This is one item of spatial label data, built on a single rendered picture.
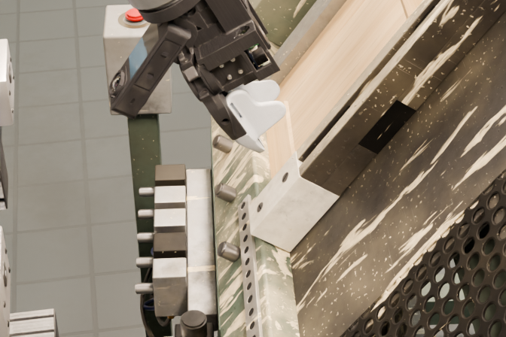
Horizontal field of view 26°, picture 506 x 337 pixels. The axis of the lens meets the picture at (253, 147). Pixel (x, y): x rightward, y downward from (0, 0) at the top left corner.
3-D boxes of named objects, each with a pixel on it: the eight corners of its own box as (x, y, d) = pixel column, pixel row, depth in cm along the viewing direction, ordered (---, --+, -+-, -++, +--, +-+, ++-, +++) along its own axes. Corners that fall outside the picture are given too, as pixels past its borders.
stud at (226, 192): (228, 196, 178) (213, 189, 177) (236, 186, 177) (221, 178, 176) (229, 206, 176) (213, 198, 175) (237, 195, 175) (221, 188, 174)
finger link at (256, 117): (308, 147, 108) (266, 81, 103) (255, 173, 109) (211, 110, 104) (302, 128, 111) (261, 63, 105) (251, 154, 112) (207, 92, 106)
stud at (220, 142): (225, 148, 188) (211, 141, 187) (233, 138, 187) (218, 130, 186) (226, 156, 186) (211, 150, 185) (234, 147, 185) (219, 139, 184)
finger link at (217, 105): (249, 142, 105) (205, 78, 100) (235, 150, 105) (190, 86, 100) (242, 114, 109) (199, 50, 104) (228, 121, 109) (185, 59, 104)
